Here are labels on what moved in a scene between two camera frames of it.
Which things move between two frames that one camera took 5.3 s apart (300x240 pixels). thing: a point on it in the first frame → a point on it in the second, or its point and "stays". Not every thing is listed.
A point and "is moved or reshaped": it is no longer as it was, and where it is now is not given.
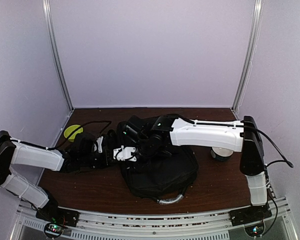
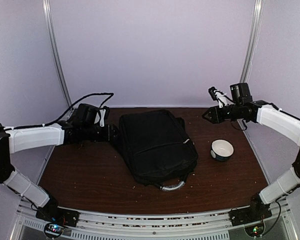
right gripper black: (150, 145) → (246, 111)
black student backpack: (163, 179) is moved or reshaped
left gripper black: (107, 154) → (108, 134)
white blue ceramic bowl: (221, 154) stays
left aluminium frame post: (55, 51) stays
